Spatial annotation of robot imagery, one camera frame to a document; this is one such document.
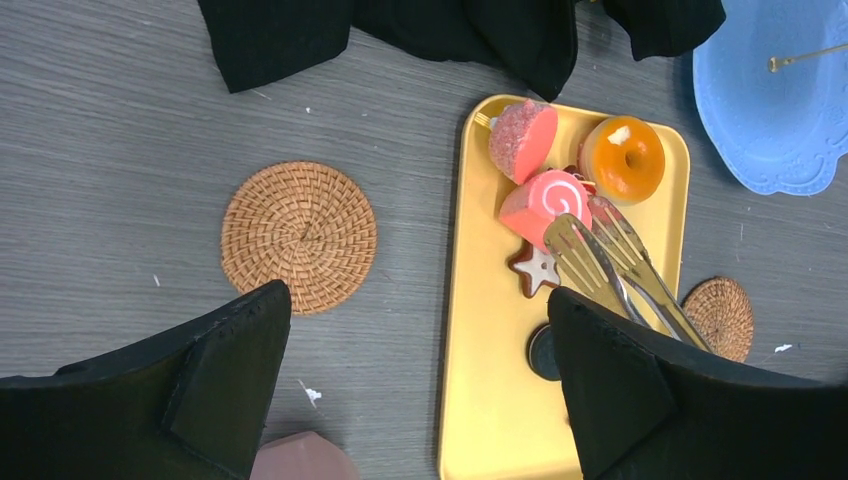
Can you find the orange donut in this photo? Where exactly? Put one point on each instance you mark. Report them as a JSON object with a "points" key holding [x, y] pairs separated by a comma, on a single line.
{"points": [[624, 157]]}

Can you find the pink swirl roll cake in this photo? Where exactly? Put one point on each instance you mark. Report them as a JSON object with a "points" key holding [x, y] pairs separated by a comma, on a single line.
{"points": [[530, 208]]}

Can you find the brown star cookie left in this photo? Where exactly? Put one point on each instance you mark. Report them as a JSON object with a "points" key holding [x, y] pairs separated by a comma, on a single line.
{"points": [[534, 268]]}

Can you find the pink mug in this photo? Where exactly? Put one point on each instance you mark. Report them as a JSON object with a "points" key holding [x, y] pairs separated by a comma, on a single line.
{"points": [[305, 455]]}

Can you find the metal tongs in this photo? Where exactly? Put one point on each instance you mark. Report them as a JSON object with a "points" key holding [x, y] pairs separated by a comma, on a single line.
{"points": [[607, 259]]}

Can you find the blue three-tier cake stand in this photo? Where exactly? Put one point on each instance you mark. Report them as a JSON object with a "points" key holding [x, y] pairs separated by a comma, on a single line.
{"points": [[777, 120]]}

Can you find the left woven coaster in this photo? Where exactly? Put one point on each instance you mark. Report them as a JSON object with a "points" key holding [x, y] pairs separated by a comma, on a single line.
{"points": [[304, 223]]}

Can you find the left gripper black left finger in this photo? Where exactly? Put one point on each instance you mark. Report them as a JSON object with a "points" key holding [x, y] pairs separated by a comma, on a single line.
{"points": [[190, 402]]}

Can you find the red round cake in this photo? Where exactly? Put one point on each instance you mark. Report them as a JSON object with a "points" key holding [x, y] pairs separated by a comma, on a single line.
{"points": [[521, 138]]}

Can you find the black cloth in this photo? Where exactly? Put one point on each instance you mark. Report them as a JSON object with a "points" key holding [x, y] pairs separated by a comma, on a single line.
{"points": [[259, 42]]}

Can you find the woven coaster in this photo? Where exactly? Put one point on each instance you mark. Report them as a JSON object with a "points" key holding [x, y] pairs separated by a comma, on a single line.
{"points": [[721, 311], [304, 223]]}

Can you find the yellow tray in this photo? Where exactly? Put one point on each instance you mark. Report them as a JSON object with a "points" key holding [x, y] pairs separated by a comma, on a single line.
{"points": [[499, 419]]}

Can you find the black round cookie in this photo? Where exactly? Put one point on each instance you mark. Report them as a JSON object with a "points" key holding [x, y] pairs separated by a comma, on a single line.
{"points": [[540, 354]]}

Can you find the right woven coaster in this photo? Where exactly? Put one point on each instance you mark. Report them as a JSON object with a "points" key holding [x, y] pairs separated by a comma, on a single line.
{"points": [[721, 311]]}

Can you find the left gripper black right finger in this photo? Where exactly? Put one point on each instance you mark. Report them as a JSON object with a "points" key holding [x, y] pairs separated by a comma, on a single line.
{"points": [[645, 406]]}

